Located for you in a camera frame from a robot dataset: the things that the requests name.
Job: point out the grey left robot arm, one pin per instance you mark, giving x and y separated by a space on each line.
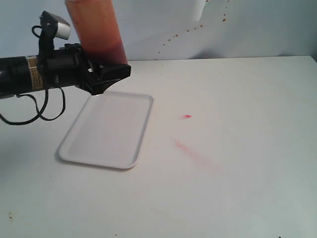
19 75

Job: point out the white rectangular plastic tray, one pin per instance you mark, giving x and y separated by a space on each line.
108 131

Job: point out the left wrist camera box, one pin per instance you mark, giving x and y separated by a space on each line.
52 26

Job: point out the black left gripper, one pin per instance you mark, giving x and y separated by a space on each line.
69 66

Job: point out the red sauce squeeze bottle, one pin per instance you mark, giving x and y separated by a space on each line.
97 29

